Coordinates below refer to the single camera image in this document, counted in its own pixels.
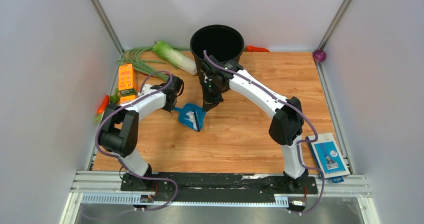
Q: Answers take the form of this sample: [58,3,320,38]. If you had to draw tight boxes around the blue plastic dustpan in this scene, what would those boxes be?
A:
[174,103,206,132]

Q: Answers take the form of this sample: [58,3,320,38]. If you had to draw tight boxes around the blue hand brush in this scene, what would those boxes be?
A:
[194,111,206,132]

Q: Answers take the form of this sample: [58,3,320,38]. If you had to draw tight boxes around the paper scrap table edge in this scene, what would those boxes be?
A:
[184,111,197,131]

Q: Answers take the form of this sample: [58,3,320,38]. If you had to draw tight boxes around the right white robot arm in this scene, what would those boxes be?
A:
[199,56,309,194]

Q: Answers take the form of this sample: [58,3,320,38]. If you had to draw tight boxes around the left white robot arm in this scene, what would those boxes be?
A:
[94,75,184,192]

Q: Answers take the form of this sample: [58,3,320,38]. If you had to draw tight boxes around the black plastic trash bin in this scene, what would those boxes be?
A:
[189,24,245,85]

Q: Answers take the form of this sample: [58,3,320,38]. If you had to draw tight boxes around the napa cabbage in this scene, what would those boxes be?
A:
[152,41,197,75]

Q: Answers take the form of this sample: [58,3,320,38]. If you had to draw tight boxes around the orange carrot back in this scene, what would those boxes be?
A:
[245,45,270,52]

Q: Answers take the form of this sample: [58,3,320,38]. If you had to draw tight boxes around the orange carrot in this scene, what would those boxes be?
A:
[94,95,110,123]
[245,45,270,52]

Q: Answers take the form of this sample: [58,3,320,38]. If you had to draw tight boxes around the green long beans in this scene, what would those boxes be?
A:
[116,46,179,75]

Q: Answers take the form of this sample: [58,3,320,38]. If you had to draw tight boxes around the orange box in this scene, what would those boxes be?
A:
[117,63,137,91]

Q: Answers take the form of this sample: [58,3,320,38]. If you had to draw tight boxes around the orange carrot left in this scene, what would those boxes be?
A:
[94,95,110,123]

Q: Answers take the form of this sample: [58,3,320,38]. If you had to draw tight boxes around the purple onion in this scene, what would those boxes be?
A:
[312,49,327,62]

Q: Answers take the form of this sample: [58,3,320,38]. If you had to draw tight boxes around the blue product box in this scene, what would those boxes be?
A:
[308,133,351,183]

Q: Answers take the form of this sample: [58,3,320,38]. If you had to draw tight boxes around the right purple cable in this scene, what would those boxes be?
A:
[202,50,326,216]

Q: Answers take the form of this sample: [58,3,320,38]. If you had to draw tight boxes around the purple cable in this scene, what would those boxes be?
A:
[81,70,179,221]
[202,50,326,216]

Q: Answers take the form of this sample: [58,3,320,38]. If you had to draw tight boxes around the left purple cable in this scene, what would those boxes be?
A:
[81,70,179,221]

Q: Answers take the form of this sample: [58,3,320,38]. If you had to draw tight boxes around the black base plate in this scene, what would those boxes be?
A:
[120,172,320,203]

